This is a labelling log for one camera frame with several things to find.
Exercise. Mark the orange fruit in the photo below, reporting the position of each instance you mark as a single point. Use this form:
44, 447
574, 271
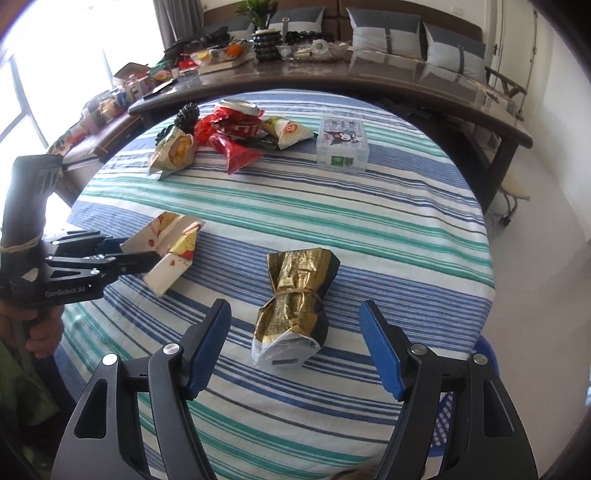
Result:
236, 49

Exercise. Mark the white tape roll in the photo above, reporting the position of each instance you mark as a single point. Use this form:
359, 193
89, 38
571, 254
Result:
320, 45

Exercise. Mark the long red snack packet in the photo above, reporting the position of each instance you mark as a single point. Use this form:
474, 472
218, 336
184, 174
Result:
235, 154

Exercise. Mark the black beaded vase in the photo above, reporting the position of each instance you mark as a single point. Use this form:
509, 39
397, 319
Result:
267, 46

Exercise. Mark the brown wooden sofa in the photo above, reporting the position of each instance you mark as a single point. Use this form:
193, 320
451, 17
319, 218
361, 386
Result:
332, 18

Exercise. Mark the window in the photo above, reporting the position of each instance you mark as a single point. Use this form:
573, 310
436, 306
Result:
46, 83

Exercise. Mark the blue plastic mesh basket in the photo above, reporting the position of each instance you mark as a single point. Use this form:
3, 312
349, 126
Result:
441, 429

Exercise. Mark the pile of assorted desk clutter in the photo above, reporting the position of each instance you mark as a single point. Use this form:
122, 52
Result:
138, 83

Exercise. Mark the green potted plant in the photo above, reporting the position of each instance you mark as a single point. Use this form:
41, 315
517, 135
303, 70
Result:
254, 11

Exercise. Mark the person's left hand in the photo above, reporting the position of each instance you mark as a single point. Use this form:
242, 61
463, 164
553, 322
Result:
44, 334

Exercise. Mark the long dark wooden desk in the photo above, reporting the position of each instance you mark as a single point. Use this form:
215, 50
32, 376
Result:
369, 76

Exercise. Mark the white wrapper with red label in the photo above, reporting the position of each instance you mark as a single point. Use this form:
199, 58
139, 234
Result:
288, 131

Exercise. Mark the green snack packet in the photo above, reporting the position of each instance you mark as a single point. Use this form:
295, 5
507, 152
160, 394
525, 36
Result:
258, 143

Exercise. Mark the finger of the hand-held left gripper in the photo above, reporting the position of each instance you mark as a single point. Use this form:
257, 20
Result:
134, 264
111, 244

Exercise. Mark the white yellow paper wrapper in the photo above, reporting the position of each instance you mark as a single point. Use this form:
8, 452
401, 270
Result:
171, 258

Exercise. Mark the stack of books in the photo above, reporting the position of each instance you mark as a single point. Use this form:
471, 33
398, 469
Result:
226, 65

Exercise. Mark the black knobbly object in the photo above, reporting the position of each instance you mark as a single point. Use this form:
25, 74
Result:
164, 134
187, 115

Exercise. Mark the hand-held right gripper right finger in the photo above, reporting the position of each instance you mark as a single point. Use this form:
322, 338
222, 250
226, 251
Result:
383, 350

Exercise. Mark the gold foil snack bag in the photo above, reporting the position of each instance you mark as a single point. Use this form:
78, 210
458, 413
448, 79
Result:
291, 314

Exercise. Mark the grey curtain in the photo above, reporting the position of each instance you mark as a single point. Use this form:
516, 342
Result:
178, 23

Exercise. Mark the cream cushioned stool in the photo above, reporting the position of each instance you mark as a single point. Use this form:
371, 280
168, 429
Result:
515, 189

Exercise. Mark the round striped cloth table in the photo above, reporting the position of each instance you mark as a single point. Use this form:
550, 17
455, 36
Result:
369, 240

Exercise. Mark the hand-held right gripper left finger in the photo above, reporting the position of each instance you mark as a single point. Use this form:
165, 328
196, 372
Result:
208, 350

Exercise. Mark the person's left forearm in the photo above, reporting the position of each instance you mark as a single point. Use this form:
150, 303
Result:
23, 397

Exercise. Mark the crushed red drink can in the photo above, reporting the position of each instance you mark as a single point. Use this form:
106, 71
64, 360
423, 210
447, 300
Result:
242, 110

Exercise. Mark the yellow chips bag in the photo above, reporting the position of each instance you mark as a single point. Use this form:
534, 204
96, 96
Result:
174, 152

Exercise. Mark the clear plastic cartoon box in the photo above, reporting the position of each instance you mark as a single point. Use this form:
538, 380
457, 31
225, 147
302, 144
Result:
340, 143

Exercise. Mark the glass bowl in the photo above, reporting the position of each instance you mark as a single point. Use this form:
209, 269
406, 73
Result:
300, 54

